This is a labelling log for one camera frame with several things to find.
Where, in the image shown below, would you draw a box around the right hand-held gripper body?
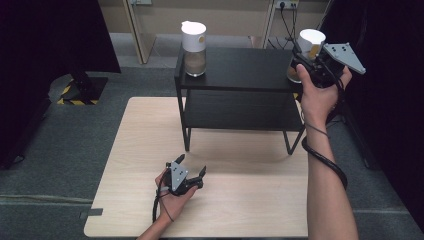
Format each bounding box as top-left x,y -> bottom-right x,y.
292,42 -> 367,89

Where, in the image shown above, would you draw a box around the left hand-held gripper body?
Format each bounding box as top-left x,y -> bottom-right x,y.
165,161 -> 205,197

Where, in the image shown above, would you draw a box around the white-lid glass seasoning jar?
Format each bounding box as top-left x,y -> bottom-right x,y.
286,28 -> 327,84
180,20 -> 208,78

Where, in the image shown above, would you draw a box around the black two-tier shelf rack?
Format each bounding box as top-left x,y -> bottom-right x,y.
174,36 -> 333,156

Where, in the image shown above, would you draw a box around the person's left hand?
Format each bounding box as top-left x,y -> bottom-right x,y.
154,167 -> 200,224

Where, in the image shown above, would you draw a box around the person's right hand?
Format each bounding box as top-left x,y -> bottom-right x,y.
295,63 -> 354,130

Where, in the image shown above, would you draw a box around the black curtain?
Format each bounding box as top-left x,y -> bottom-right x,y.
312,0 -> 424,232
0,0 -> 122,171

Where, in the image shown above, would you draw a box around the grey floor tape strip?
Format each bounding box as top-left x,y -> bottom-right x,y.
78,207 -> 105,220

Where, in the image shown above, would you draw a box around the black stand base striped tape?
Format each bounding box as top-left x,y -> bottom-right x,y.
56,70 -> 110,106

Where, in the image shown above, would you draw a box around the black socket cables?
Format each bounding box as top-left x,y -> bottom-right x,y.
267,2 -> 314,51

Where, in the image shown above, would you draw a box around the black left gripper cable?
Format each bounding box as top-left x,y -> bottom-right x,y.
151,178 -> 175,224

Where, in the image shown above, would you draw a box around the white wall power socket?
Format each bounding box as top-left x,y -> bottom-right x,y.
274,0 -> 300,10

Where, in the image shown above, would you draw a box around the beige wooden desk frame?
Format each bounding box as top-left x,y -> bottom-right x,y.
97,0 -> 278,65

